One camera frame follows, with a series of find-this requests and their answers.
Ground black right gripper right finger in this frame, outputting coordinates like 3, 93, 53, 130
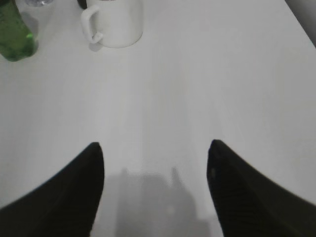
206, 140, 316, 237

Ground dark cola bottle red label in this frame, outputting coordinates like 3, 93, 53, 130
77, 0, 87, 9

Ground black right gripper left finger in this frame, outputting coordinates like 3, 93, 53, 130
0, 142, 104, 237

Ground green plastic soda bottle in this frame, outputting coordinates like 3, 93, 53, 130
0, 0, 39, 62

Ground clear water bottle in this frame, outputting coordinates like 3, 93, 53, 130
25, 0, 53, 7

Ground white ceramic mug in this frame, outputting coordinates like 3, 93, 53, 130
80, 0, 144, 48

